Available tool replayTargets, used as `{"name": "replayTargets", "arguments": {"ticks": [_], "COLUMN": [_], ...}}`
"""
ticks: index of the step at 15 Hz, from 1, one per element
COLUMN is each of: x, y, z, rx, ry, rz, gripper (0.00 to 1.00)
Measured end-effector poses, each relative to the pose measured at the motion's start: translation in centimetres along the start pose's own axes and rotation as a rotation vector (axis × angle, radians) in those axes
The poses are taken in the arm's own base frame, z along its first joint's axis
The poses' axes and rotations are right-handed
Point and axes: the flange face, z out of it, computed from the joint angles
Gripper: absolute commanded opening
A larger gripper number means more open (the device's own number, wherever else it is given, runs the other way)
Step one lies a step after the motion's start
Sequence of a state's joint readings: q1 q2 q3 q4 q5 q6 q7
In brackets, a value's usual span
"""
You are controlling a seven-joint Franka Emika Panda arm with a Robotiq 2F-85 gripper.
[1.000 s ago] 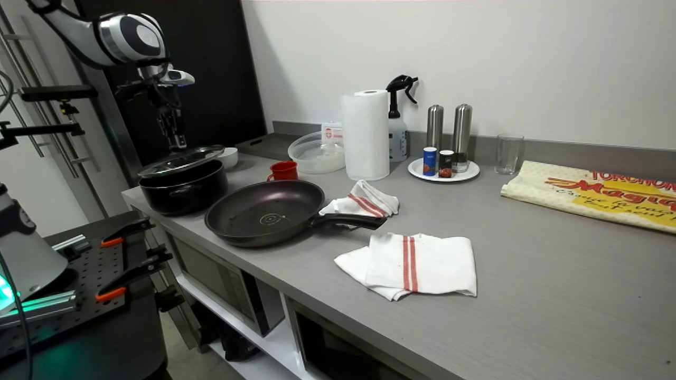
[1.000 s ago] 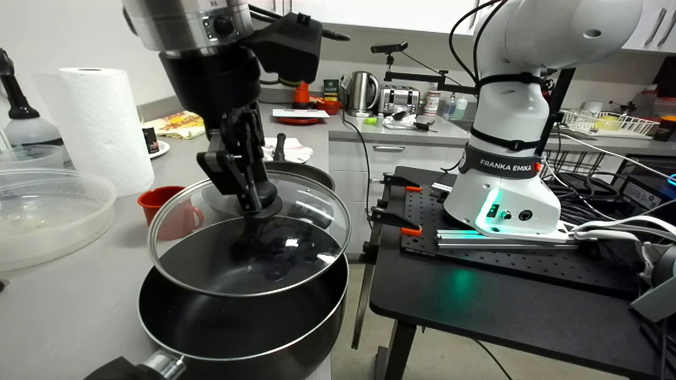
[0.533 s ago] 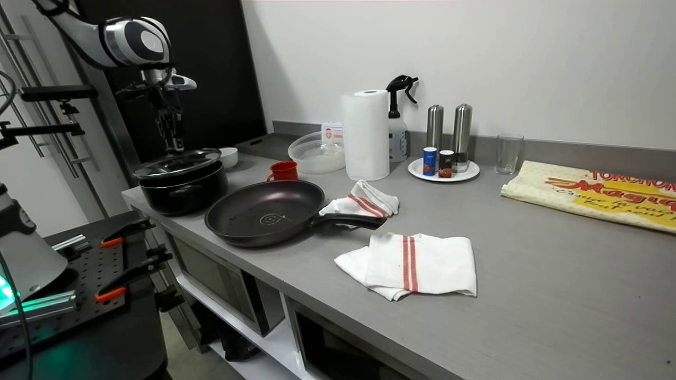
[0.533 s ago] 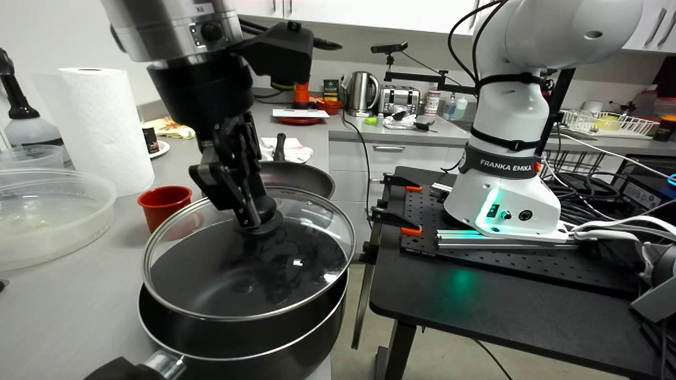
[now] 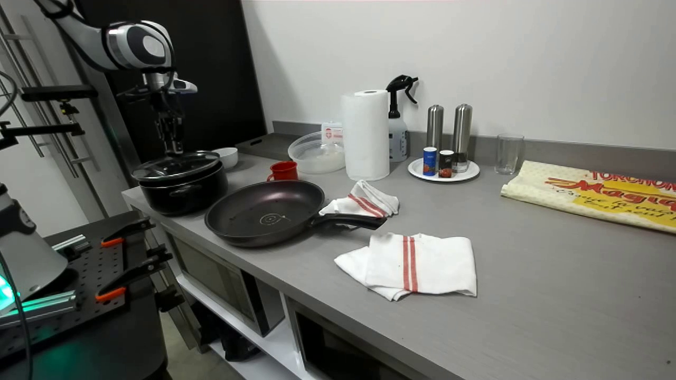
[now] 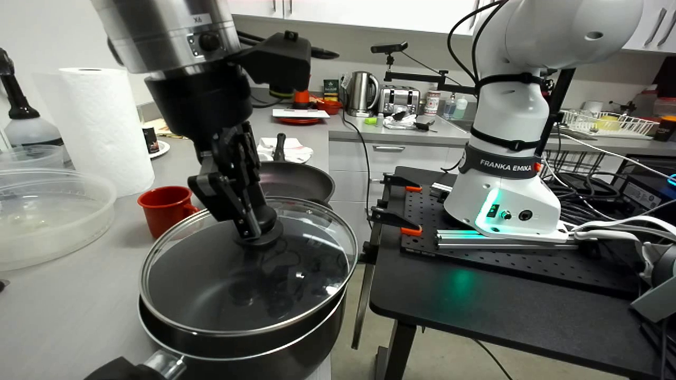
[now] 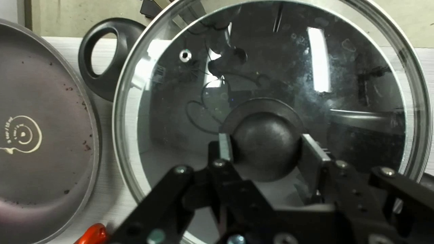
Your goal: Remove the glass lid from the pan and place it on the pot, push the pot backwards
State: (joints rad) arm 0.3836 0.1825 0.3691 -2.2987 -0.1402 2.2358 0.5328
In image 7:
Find glass lid black knob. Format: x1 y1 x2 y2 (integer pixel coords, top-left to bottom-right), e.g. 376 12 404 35
111 0 434 244

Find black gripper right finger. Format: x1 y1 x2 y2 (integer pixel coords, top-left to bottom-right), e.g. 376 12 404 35
300 132 434 244

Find black pot loop handles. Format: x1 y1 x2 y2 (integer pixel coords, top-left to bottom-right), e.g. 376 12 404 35
77 17 146 103

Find black frying pan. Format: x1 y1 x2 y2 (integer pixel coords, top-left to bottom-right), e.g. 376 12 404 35
0 17 102 244

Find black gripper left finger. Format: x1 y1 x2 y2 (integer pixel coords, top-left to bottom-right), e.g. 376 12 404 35
107 132 272 244

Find red mug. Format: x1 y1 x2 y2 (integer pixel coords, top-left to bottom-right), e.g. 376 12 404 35
73 222 111 244

